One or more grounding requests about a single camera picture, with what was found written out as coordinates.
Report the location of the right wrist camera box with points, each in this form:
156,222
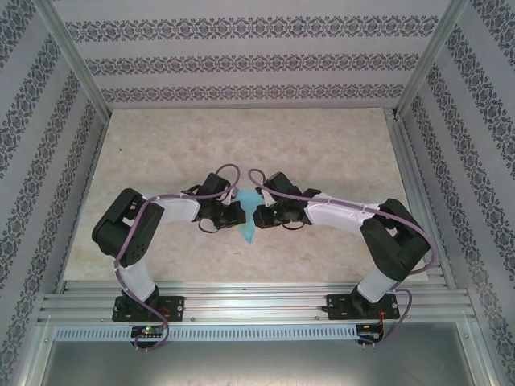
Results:
267,199

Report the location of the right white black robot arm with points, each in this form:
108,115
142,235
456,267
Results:
338,213

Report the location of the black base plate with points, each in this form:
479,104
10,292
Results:
336,307
177,305

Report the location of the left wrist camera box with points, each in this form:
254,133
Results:
229,199

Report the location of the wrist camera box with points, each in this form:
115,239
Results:
267,199
229,199

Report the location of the aluminium frame post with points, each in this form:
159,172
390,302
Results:
428,60
77,60

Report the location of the small circuit board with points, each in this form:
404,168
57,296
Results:
147,331
370,330

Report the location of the light blue cloth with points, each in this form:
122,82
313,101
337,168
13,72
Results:
248,235

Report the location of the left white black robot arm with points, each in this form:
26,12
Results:
138,277

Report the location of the aluminium mounting rail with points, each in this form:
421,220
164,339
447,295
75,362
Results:
257,301

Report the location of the aluminium side rail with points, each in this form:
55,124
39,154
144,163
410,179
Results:
407,161
89,177

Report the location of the grey metal sheet panel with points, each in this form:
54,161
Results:
257,366

